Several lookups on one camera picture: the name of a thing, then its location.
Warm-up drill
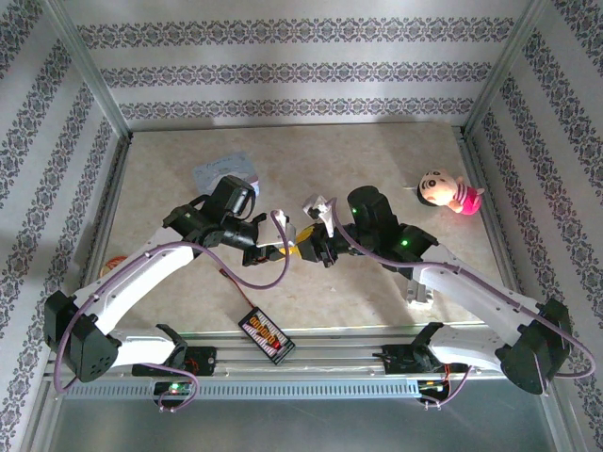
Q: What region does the pastel cupcake print card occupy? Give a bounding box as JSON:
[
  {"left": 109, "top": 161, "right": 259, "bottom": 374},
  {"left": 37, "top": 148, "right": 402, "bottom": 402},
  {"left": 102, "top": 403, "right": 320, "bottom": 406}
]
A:
[{"left": 192, "top": 150, "right": 263, "bottom": 197}]

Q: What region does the plush doll in pink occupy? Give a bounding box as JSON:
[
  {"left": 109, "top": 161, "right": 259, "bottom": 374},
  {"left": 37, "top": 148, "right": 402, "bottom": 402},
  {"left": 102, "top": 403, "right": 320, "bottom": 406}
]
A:
[{"left": 403, "top": 169, "right": 486, "bottom": 217}]

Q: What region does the black battery checker module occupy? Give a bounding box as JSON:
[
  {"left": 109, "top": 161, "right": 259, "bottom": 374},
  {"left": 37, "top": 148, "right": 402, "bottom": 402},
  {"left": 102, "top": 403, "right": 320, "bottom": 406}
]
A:
[{"left": 237, "top": 305, "right": 297, "bottom": 367}]

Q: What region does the small circuit board with LEDs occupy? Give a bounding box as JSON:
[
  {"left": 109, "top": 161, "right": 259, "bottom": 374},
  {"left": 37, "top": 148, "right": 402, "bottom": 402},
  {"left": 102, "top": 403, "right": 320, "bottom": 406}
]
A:
[
  {"left": 153, "top": 379, "right": 195, "bottom": 401},
  {"left": 417, "top": 379, "right": 451, "bottom": 401}
]

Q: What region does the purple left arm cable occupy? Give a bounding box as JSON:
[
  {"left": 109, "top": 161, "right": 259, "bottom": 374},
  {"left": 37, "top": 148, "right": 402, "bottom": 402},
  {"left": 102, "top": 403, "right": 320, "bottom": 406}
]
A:
[{"left": 52, "top": 209, "right": 296, "bottom": 414}]

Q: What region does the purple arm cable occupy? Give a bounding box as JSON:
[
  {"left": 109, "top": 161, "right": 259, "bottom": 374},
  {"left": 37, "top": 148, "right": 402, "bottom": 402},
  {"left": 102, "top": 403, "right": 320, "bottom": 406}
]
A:
[
  {"left": 324, "top": 197, "right": 597, "bottom": 410},
  {"left": 52, "top": 209, "right": 296, "bottom": 414}
]

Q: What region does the red and black wire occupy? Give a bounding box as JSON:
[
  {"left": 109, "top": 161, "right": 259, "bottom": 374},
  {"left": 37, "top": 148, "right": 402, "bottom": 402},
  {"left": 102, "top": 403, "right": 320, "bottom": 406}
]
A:
[{"left": 220, "top": 268, "right": 255, "bottom": 313}]

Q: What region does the silver aluminium bracket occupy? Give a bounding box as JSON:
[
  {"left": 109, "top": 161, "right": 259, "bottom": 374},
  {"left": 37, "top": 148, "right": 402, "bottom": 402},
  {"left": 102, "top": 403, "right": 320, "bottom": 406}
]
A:
[{"left": 402, "top": 277, "right": 434, "bottom": 310}]

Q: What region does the aluminium mounting rail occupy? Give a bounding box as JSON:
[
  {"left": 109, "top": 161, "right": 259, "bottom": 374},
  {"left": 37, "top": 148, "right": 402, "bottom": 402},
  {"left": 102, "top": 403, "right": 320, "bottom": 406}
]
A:
[{"left": 44, "top": 323, "right": 557, "bottom": 380}]

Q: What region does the aluminium side rail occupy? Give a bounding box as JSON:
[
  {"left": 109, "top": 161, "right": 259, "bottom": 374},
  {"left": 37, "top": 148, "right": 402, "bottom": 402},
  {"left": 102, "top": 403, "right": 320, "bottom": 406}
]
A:
[
  {"left": 65, "top": 134, "right": 134, "bottom": 343},
  {"left": 454, "top": 125, "right": 538, "bottom": 336}
]

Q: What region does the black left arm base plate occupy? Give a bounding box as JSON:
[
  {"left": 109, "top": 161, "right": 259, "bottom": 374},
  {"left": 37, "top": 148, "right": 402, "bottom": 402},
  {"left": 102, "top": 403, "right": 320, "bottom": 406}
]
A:
[{"left": 131, "top": 346, "right": 219, "bottom": 378}]

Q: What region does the grey slotted cable duct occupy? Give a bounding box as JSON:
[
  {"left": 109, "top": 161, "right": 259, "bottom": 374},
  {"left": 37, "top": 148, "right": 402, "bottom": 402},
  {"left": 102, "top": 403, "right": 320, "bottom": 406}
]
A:
[{"left": 63, "top": 379, "right": 421, "bottom": 401}]

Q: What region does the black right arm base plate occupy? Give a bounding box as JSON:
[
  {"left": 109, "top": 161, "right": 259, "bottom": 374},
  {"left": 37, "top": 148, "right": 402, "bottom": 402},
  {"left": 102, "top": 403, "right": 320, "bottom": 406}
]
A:
[{"left": 371, "top": 343, "right": 472, "bottom": 378}]

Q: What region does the aluminium frame post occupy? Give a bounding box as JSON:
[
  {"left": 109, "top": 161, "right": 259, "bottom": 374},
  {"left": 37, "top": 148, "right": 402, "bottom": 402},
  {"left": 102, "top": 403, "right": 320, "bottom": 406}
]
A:
[
  {"left": 464, "top": 0, "right": 557, "bottom": 138},
  {"left": 41, "top": 0, "right": 134, "bottom": 138}
]

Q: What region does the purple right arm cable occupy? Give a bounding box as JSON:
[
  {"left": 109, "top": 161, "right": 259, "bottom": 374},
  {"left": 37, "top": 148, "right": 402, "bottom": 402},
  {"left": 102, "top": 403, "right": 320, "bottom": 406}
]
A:
[{"left": 324, "top": 197, "right": 597, "bottom": 410}]

